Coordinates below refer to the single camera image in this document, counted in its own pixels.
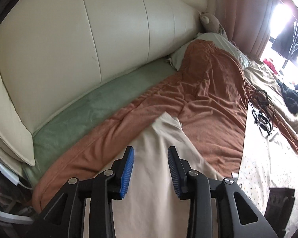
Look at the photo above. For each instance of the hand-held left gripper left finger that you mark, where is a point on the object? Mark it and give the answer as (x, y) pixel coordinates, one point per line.
(126, 171)

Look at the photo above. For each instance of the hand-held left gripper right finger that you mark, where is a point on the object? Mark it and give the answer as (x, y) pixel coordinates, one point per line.
(176, 178)

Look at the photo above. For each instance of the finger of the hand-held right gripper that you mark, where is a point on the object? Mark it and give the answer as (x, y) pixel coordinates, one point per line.
(280, 203)

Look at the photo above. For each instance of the beige jacket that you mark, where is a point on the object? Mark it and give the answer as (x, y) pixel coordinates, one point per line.
(151, 203)

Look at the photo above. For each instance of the black clothes pile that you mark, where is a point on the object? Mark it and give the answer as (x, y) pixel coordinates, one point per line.
(294, 99)

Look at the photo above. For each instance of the white floral bed sheet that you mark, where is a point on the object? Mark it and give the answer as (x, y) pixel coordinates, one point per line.
(263, 166)

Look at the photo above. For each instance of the green bed sheet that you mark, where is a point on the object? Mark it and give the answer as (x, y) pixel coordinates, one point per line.
(77, 119)

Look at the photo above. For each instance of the orange-brown blanket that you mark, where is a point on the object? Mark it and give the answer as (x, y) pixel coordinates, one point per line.
(188, 91)

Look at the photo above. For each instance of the beige duvet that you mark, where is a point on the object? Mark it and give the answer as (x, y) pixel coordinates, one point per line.
(263, 74)

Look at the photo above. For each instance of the cream leather headboard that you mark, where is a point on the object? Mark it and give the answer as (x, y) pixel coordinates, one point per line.
(89, 42)

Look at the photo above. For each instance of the red garment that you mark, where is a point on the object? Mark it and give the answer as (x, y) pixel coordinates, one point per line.
(270, 64)

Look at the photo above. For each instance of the pale pillow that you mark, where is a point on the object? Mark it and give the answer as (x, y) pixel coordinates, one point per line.
(225, 44)

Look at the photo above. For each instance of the beige plush toy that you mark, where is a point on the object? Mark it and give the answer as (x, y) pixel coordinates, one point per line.
(210, 22)

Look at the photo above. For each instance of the long dark hanging garment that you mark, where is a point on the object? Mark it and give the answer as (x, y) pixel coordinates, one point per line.
(282, 42)

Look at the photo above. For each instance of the pink curtain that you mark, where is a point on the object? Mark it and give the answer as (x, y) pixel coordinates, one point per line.
(248, 17)

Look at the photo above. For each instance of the window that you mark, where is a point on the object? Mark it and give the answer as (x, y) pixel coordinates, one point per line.
(282, 14)

